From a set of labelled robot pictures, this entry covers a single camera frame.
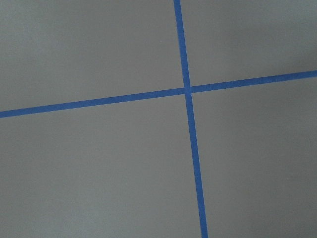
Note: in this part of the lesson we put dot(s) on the blue tape line lengthwise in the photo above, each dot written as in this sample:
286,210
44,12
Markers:
190,118

